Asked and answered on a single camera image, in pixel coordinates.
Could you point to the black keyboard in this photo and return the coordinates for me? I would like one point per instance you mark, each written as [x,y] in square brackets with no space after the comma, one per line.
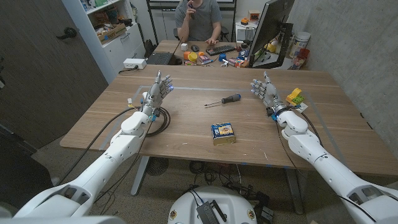
[221,49]

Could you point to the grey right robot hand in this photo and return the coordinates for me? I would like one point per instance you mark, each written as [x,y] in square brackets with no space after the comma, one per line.
[270,93]

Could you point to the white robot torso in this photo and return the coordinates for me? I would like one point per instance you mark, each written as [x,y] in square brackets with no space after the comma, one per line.
[230,202]

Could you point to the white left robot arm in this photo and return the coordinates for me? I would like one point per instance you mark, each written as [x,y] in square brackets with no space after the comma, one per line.
[121,146]

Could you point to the cardboard box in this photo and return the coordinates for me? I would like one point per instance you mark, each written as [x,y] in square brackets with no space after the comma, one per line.
[112,34]

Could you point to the white power strip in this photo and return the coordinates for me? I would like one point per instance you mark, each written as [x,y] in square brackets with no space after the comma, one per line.
[134,63]

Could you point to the white plastic bucket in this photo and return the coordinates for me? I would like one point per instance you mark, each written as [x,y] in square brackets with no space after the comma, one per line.
[300,42]

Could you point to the rectangular tin can blue label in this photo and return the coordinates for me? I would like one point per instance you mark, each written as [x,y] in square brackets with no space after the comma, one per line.
[223,133]

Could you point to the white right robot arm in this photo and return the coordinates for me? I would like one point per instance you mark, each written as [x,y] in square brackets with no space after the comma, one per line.
[329,169]

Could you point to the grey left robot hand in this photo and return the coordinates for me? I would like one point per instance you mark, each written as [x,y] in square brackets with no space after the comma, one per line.
[155,95]

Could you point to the black computer mouse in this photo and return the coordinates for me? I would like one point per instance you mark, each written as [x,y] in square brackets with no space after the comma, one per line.
[195,48]

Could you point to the round floor fan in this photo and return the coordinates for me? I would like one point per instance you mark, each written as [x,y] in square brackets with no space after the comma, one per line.
[157,166]

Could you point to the wooden table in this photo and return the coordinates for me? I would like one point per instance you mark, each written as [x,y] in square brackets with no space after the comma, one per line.
[192,137]

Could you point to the yellow green toy blocks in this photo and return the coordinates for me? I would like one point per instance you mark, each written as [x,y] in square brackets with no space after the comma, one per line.
[295,97]

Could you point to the black electronics module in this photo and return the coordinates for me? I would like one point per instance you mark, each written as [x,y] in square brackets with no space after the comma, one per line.
[207,213]

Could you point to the blue round object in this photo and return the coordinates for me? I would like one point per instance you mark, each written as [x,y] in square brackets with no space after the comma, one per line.
[222,57]

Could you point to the wooden back desk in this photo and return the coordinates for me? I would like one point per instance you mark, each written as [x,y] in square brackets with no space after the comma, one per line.
[169,46]

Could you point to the small white cylinder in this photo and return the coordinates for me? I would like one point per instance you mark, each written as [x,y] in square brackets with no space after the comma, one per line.
[145,95]

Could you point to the white paper tag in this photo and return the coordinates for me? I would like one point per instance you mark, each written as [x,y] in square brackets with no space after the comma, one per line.
[301,108]

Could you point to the white shelf cabinet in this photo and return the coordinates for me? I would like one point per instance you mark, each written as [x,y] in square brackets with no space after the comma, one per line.
[119,46]

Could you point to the orange wooden box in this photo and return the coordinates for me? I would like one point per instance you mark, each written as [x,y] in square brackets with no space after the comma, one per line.
[254,15]

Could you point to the small white cube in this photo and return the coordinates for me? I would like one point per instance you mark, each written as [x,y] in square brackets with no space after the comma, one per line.
[184,46]

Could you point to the yellow cup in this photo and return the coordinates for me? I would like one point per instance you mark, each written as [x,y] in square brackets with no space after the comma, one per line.
[192,57]

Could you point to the black laptop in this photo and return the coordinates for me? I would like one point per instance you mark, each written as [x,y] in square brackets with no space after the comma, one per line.
[159,58]

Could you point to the seated person grey shirt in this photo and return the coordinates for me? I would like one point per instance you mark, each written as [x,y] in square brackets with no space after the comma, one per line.
[200,18]

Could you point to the black computer monitor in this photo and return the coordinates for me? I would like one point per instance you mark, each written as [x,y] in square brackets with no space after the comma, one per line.
[269,21]

